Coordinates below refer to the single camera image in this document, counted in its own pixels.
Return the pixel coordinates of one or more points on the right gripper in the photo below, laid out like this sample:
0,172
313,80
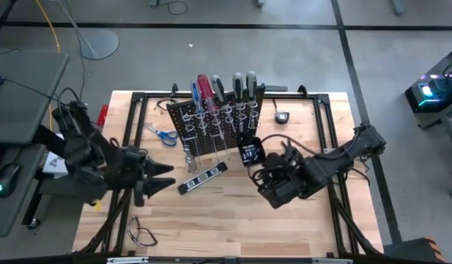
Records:
280,187

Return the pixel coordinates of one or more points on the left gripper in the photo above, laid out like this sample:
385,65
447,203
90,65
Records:
132,168

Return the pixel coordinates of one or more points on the black markers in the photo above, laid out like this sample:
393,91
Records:
291,150

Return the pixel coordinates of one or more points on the black torpedo spirit level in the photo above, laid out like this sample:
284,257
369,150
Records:
201,178

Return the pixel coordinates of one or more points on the black perforated pegboard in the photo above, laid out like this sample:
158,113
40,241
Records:
176,124

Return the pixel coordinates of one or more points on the grey black tape measure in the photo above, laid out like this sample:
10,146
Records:
282,117

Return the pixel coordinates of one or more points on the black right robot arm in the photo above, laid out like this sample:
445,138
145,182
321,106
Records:
343,154

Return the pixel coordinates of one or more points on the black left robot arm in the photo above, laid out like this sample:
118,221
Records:
83,157

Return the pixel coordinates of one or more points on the chrome double-prong peg hook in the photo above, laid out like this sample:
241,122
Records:
190,138
218,135

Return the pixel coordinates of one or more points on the chrome loop peg hook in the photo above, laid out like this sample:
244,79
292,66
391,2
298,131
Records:
255,126

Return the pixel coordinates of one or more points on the black plastic parts bin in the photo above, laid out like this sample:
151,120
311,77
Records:
260,144

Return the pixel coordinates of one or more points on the red flat object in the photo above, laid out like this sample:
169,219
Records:
104,113

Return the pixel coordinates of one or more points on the white paper sheet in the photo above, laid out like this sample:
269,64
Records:
55,165

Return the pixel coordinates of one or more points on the black caster wheel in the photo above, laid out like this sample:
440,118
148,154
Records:
34,223

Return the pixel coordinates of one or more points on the black box hazard stripes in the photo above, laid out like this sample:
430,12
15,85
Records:
405,251

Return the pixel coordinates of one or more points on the grey floor stand base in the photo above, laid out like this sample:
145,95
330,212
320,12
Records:
101,44

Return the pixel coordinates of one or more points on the grey desk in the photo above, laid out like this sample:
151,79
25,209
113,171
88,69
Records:
13,212
20,102

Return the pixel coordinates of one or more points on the black computer mouse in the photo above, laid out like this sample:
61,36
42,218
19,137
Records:
7,177

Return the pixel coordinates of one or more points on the computer case with lights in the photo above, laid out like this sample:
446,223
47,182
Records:
438,95

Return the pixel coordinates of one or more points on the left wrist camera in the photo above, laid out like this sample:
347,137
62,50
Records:
139,194

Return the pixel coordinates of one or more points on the black aluminium table frame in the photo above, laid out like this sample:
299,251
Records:
163,95

